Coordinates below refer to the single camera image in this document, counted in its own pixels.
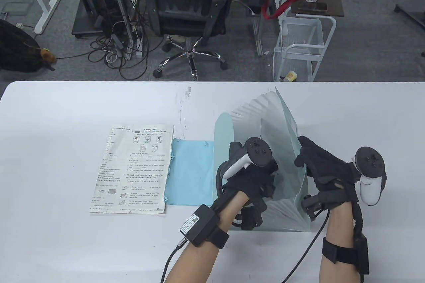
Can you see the aluminium frame foot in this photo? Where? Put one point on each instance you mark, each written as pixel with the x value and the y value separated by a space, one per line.
pixel 258 40

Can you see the person's left hand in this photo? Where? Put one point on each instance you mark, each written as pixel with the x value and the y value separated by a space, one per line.
pixel 255 183

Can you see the black backpack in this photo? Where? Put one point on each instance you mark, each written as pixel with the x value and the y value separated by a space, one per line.
pixel 16 50

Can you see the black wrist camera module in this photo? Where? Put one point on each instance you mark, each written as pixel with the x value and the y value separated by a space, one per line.
pixel 312 205
pixel 254 218

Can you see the printed worksheet document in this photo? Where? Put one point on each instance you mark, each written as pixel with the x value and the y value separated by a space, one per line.
pixel 132 170

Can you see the black labelled wrist box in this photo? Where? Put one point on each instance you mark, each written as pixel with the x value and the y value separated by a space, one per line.
pixel 362 253
pixel 201 225

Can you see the black smartphone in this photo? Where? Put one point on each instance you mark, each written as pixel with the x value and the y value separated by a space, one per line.
pixel 312 6

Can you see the yellow paper cup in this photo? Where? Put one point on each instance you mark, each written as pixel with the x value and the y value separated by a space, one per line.
pixel 291 76

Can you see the person's right forearm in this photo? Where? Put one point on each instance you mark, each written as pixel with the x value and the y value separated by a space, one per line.
pixel 338 223

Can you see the blue paper document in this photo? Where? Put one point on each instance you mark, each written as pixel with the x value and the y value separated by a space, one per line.
pixel 192 173

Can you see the black stand base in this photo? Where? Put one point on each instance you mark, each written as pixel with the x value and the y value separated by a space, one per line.
pixel 411 14

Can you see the person's right hand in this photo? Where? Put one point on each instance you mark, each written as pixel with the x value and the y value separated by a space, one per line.
pixel 328 170

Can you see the person's left forearm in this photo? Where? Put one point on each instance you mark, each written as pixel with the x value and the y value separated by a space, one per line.
pixel 196 263

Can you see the black and white controller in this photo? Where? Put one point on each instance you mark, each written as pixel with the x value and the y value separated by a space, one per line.
pixel 259 152
pixel 370 160

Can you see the white sneaker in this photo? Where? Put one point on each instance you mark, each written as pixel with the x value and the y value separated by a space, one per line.
pixel 176 38

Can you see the brown plush toy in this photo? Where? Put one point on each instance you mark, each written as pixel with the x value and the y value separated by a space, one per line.
pixel 48 55

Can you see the grey floor hatch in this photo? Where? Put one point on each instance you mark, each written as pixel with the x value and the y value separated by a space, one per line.
pixel 15 8

